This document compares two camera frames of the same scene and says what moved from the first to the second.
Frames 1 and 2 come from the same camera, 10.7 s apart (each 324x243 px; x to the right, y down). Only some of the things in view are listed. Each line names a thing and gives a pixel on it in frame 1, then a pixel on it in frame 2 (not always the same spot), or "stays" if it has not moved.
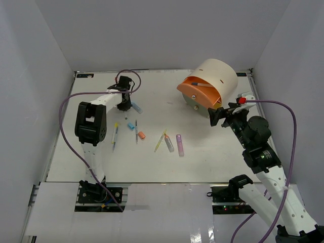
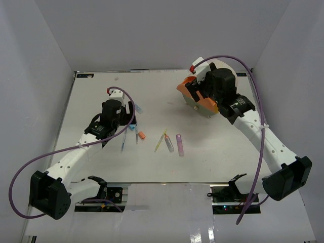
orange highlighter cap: (142, 135) stays
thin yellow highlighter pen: (160, 140) stays
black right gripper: (220, 113) -> (194, 87)
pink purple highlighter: (180, 145) stays
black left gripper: (126, 106) -> (127, 117)
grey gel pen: (136, 132) stays
